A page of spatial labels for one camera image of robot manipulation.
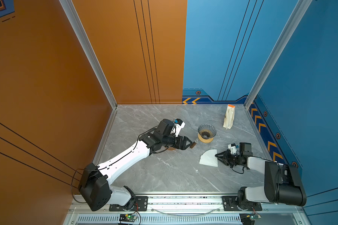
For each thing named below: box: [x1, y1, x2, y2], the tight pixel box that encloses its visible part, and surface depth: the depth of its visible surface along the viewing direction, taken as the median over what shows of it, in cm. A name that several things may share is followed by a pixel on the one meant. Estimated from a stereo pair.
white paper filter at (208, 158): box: [199, 149, 218, 167], surface depth 91 cm
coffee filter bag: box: [222, 104, 236, 130], surface depth 104 cm
